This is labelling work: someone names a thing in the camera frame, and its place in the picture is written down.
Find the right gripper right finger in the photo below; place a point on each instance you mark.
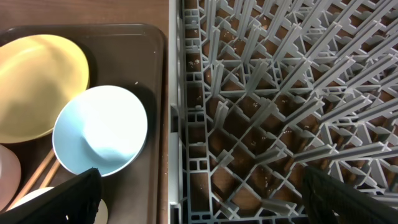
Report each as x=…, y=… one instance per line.
x=326, y=200

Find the light blue bowl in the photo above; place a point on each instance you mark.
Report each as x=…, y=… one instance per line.
x=105, y=127

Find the wooden chopstick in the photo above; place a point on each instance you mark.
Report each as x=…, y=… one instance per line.
x=48, y=178
x=38, y=172

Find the lower wooden chopstick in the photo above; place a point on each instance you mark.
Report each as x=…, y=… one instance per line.
x=48, y=178

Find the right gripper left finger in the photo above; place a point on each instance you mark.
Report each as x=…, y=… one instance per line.
x=74, y=201

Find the upper wooden chopstick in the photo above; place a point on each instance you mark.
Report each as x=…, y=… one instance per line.
x=38, y=172

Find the grey dishwasher rack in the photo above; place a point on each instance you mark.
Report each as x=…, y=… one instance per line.
x=258, y=90

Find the white cup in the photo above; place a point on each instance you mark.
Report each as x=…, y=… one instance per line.
x=101, y=216

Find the yellow plate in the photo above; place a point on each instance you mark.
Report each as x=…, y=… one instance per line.
x=40, y=74

